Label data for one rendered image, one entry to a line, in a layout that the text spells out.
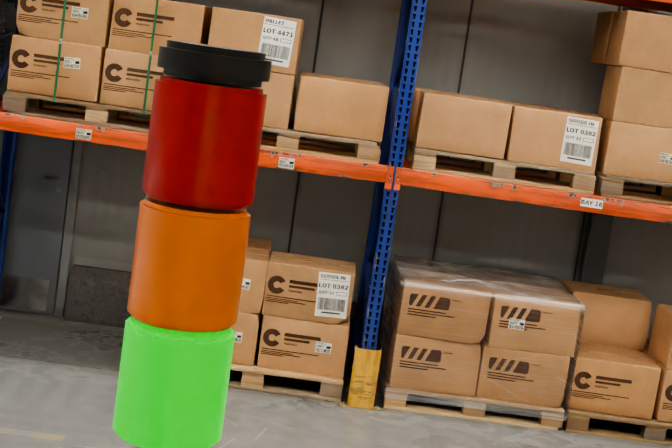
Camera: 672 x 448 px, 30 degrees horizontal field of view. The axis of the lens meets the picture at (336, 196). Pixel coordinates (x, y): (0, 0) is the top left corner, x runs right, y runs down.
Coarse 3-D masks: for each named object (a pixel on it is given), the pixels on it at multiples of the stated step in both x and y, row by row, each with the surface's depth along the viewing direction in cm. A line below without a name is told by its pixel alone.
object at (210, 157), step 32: (160, 96) 54; (192, 96) 53; (224, 96) 53; (256, 96) 54; (160, 128) 54; (192, 128) 53; (224, 128) 54; (256, 128) 55; (160, 160) 54; (192, 160) 54; (224, 160) 54; (256, 160) 56; (160, 192) 54; (192, 192) 54; (224, 192) 54
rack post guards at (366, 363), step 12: (360, 348) 819; (360, 360) 820; (372, 360) 820; (360, 372) 821; (372, 372) 821; (360, 384) 822; (372, 384) 822; (348, 396) 828; (360, 396) 823; (372, 396) 824; (372, 408) 826
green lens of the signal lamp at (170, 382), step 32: (128, 320) 57; (128, 352) 56; (160, 352) 55; (192, 352) 55; (224, 352) 56; (128, 384) 56; (160, 384) 55; (192, 384) 55; (224, 384) 57; (128, 416) 56; (160, 416) 55; (192, 416) 55
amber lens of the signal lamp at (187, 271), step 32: (160, 224) 54; (192, 224) 54; (224, 224) 54; (160, 256) 54; (192, 256) 54; (224, 256) 55; (160, 288) 54; (192, 288) 54; (224, 288) 55; (160, 320) 55; (192, 320) 55; (224, 320) 56
